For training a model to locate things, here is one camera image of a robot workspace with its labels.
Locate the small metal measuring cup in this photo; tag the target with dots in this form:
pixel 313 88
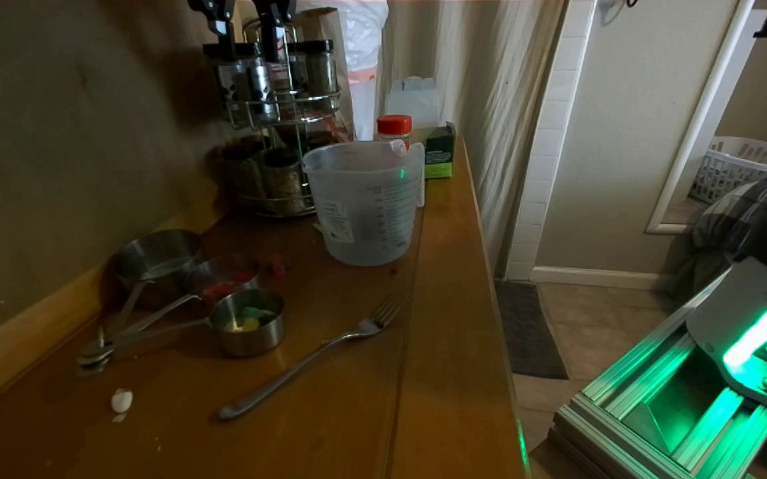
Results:
pixel 246 322

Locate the silver metal fork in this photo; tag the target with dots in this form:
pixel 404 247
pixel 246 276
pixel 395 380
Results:
pixel 298 365

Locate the brown-filled glass spice jar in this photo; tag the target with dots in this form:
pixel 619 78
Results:
pixel 282 181
pixel 239 168

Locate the white garlic clove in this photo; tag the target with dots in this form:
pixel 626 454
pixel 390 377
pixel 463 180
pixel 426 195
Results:
pixel 121 404

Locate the green-lit machine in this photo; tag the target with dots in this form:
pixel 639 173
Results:
pixel 665 409

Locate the white plastic bag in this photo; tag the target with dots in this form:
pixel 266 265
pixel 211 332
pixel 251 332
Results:
pixel 363 54

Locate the dark door mat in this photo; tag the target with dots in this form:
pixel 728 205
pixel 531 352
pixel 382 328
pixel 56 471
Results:
pixel 528 328

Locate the clear plastic measuring jug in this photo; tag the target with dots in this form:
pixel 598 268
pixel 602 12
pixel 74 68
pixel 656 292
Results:
pixel 365 208

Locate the grey plaid cloth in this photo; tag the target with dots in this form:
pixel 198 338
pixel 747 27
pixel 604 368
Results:
pixel 720 229

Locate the red-lidded bottle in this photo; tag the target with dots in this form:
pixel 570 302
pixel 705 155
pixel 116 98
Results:
pixel 395 129

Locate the white plastic container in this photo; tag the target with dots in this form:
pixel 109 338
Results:
pixel 414 103

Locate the large metal measuring cup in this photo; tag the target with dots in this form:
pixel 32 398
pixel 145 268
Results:
pixel 158 256

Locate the small green box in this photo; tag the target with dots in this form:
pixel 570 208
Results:
pixel 440 152

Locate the grey robot arm base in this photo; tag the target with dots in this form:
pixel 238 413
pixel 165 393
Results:
pixel 759 320

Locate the white laundry basket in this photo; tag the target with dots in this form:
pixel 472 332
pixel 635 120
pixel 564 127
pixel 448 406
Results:
pixel 737 168

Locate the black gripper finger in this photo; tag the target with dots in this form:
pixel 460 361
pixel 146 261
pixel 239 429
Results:
pixel 214 12
pixel 274 27

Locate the medium metal measuring cup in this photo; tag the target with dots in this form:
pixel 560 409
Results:
pixel 223 272

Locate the black-lidded glass spice bottle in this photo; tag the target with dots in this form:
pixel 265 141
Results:
pixel 315 71
pixel 226 75

